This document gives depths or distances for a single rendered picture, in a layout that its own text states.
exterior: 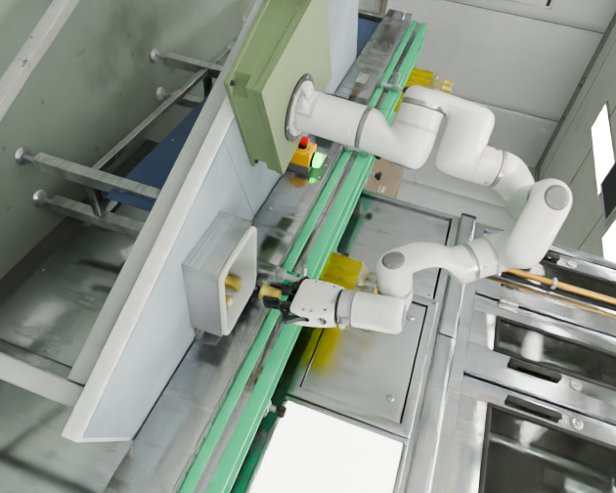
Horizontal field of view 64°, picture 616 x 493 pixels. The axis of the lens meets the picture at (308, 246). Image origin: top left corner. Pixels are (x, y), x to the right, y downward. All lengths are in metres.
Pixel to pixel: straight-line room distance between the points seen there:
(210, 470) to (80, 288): 0.79
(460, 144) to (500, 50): 6.18
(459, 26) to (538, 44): 0.99
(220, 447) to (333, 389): 0.39
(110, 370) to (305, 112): 0.65
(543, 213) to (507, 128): 6.67
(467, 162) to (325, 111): 0.32
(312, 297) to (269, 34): 0.53
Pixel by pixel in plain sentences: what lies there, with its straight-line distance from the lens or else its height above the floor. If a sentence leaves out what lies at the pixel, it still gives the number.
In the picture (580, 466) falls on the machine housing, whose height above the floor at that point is 1.76.
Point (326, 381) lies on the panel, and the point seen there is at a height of 1.07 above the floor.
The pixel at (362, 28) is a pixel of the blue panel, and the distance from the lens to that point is 2.55.
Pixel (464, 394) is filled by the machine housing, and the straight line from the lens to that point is 1.53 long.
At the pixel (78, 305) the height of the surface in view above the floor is 0.30.
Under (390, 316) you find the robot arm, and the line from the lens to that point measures 1.00.
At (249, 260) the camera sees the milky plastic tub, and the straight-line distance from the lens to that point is 1.18.
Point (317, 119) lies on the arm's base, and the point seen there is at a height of 0.90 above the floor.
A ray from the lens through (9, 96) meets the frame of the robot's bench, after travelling 1.39.
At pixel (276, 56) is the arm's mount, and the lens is 1.01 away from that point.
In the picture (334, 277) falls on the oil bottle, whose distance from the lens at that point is 1.41.
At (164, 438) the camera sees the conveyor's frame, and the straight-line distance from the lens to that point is 1.14.
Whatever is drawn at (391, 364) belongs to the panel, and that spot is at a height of 1.23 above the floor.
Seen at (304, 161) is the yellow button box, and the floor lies 0.81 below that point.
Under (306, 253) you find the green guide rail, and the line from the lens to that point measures 1.32.
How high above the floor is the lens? 1.15
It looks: 10 degrees down
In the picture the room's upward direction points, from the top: 107 degrees clockwise
